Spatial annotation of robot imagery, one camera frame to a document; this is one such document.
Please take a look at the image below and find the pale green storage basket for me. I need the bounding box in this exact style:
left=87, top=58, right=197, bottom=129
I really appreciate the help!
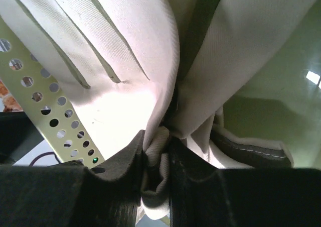
left=1, top=0, right=320, bottom=168

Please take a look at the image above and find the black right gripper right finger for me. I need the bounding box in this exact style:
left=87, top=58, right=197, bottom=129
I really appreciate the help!
left=168, top=138, right=320, bottom=226

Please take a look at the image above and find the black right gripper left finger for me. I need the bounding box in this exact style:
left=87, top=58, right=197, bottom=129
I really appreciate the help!
left=1, top=131, right=144, bottom=226

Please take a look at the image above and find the white grey work glove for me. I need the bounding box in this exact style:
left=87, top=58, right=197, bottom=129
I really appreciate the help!
left=1, top=0, right=179, bottom=159

